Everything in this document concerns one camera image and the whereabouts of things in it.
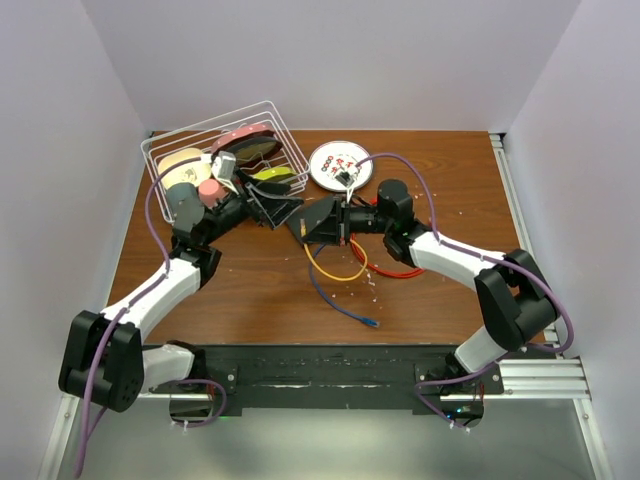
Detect black network switch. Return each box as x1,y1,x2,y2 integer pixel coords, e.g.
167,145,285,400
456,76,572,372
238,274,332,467
285,204,312,247

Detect cream square bowl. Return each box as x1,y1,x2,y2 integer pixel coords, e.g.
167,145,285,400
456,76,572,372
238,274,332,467
157,147,212,190

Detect aluminium frame rail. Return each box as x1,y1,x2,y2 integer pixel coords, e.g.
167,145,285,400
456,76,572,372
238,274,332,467
489,133,614,479

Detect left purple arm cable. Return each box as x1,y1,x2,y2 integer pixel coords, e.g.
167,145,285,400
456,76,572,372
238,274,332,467
73,167,201,476

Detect grey cup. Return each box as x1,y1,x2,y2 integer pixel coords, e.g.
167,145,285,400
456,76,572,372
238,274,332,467
166,182,205,226

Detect dark brown plate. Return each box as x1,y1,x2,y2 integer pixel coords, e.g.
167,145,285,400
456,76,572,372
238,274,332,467
229,136,282,165

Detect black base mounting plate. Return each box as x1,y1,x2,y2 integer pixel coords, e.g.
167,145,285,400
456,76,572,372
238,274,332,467
149,343,505,417

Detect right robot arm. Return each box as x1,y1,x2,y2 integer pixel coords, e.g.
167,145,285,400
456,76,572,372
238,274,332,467
247,179,563,393

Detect blue ethernet cable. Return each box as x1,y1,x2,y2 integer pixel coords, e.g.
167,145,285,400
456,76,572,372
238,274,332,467
308,257,382,331

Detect pink dotted plate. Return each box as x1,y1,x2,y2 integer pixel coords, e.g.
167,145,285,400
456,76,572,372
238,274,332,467
211,123,275,155

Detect white patterned round plate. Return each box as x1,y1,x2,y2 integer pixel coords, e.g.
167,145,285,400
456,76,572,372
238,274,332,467
309,141,373,193

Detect red ethernet cable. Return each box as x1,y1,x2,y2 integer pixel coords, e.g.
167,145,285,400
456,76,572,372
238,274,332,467
348,238,426,279

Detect pink cup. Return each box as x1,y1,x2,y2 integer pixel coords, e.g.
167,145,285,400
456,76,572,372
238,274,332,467
198,178,227,208

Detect yellow ethernet cable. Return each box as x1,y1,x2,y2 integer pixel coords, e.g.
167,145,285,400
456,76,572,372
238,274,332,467
299,219,369,283

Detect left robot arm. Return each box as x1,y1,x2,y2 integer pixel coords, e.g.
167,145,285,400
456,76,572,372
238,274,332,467
58,173,303,412

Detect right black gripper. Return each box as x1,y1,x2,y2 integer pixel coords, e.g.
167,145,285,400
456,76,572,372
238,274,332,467
303,195,392,247

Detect yellow-green plate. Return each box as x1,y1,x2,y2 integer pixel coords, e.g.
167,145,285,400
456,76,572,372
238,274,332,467
252,166,296,186

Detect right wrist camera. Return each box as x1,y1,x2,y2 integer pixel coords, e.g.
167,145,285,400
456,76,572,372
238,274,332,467
333,164,367,203

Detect white wire dish rack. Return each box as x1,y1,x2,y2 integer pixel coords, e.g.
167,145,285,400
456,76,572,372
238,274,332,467
141,101,310,226

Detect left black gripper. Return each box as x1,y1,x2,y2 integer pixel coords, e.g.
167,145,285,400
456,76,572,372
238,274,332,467
203,168,303,245

